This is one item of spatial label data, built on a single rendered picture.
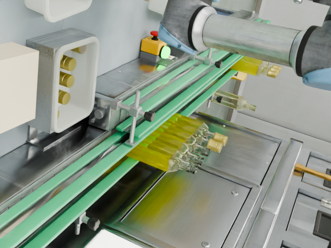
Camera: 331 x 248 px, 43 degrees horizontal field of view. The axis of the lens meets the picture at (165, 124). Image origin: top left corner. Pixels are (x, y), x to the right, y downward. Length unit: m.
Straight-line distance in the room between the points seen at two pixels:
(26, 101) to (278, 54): 0.57
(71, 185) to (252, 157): 0.88
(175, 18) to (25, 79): 0.42
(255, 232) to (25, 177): 0.66
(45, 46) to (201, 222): 0.65
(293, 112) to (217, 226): 6.25
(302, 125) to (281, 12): 1.90
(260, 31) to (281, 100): 6.39
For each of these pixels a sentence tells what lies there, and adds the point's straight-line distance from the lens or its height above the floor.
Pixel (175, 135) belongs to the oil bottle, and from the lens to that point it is 1.32.
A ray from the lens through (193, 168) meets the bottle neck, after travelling 1.22.
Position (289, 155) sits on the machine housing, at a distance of 1.74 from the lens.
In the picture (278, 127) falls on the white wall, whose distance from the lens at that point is 7.57.
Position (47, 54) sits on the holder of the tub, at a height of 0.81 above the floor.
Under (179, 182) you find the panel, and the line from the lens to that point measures 1.38.
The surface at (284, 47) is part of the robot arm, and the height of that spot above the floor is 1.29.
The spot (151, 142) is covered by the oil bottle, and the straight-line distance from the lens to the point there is 1.26.
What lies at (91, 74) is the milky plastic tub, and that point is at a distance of 1.14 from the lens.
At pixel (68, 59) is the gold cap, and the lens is 1.08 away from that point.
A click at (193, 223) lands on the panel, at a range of 1.24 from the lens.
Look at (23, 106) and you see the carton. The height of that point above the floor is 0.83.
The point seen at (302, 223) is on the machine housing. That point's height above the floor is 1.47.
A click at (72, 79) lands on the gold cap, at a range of 1.11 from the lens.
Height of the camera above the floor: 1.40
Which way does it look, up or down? 18 degrees down
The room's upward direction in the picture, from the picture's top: 110 degrees clockwise
